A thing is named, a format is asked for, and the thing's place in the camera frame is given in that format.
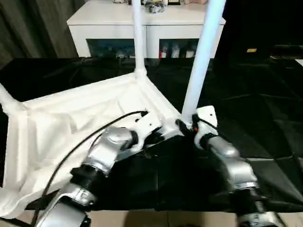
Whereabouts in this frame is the white plastic table top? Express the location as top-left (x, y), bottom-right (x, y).
top-left (0, 72), bottom-right (187, 218)

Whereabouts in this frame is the black mat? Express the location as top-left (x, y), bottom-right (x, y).
top-left (0, 56), bottom-right (303, 212)

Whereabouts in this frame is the dark object on cabinet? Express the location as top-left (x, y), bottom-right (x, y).
top-left (144, 1), bottom-right (166, 15)

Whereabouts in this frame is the black horizontal bar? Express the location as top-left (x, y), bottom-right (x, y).
top-left (272, 44), bottom-right (303, 49)

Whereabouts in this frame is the white cabinet with glass doors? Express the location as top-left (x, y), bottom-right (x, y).
top-left (67, 0), bottom-right (227, 59)

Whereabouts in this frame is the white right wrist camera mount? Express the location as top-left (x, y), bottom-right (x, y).
top-left (193, 105), bottom-right (218, 149)

